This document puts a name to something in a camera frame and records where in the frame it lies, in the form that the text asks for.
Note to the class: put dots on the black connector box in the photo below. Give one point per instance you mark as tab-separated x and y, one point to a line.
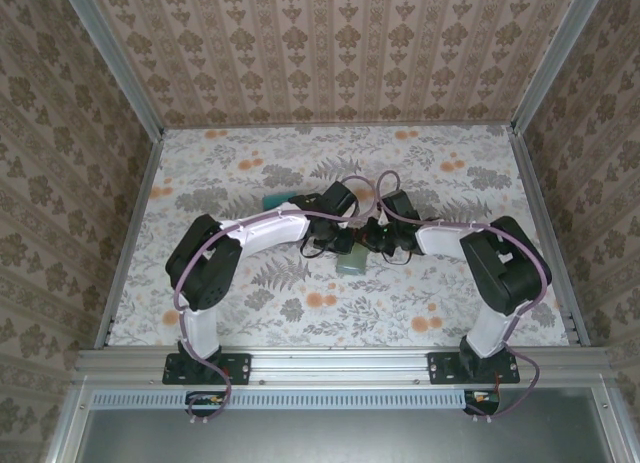
482	405
200	400

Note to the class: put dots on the aluminium corner post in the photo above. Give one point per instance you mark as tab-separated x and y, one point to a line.
115	58
555	58

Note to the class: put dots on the clear acrylic card box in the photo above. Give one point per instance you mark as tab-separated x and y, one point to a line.
267	208

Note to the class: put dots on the green card holder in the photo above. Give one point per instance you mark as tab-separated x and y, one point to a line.
350	264

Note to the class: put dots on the aluminium side rail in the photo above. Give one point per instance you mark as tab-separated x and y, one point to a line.
537	203
131	233

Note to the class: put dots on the long aluminium base rail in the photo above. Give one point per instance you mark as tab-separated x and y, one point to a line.
340	365

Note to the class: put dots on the teal card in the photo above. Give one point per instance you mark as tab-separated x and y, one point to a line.
277	201

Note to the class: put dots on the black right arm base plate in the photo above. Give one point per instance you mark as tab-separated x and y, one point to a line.
440	368

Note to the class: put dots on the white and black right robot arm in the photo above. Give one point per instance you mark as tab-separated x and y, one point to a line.
440	239

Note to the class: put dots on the steel lower panel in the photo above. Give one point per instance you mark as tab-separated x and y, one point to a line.
340	438

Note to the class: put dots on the floral table cover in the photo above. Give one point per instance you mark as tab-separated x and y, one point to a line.
350	313

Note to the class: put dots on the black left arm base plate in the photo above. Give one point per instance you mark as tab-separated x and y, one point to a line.
240	368

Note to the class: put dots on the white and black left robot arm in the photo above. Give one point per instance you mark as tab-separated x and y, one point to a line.
270	235

